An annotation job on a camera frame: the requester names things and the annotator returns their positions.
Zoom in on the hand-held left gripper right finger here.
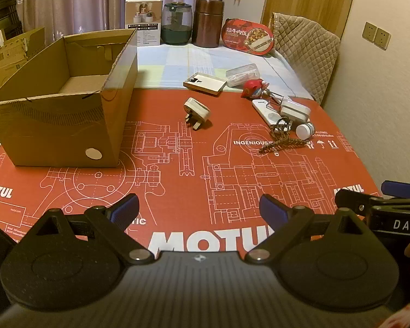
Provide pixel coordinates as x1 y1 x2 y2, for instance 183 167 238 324
244 194 376 265

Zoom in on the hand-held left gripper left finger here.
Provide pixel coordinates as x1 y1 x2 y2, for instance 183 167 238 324
19 193 158 266

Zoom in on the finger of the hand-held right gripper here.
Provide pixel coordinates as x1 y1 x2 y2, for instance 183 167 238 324
334 188 383 218
380 180 410 199

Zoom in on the brown cardboard box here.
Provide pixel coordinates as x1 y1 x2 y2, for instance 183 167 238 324
0 28 138 168

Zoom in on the clear plastic box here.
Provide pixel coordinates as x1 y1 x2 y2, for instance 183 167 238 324
225 64 260 87

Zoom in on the red printed table mat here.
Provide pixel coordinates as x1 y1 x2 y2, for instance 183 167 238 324
0 88 380 257

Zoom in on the white round container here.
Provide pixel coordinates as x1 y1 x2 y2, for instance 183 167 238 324
295 122 316 141

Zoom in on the red patterned white clothing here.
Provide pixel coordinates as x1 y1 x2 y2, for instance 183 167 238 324
386 301 410 328

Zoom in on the white power strip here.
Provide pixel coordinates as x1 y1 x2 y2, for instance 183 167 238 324
252 99 288 126

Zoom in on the white rectangular case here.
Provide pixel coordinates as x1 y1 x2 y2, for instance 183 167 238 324
279 98 312 123

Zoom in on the metal eyelash curler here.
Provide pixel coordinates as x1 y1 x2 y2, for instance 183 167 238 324
264 88 292 105

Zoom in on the white plug adapter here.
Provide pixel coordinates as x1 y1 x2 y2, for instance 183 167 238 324
183 97 211 131

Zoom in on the red santa toy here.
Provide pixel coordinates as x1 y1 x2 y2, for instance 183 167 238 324
241 78 271 99

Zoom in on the beige quilted chair cover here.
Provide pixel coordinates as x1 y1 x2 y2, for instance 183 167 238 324
270 13 341 105

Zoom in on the red oval food container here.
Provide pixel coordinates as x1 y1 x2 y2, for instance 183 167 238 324
221 18 275 57

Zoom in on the printed cardboard storage box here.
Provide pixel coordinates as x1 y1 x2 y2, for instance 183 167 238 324
0 27 46 100

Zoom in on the white product box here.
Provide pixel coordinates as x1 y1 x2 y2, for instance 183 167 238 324
125 0 164 47

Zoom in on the green glass jar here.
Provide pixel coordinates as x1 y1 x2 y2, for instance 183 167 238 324
160 2 193 46

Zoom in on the brown metal canister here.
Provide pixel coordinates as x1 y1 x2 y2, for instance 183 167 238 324
192 0 225 48

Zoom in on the purple curtain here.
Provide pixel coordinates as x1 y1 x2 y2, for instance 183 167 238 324
12 0 227 46

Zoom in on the braided cord keychain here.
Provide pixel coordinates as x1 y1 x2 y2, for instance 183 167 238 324
259 116 308 154

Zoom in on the beige wall socket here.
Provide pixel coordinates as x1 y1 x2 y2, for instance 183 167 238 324
362 21 378 43
375 27 391 50

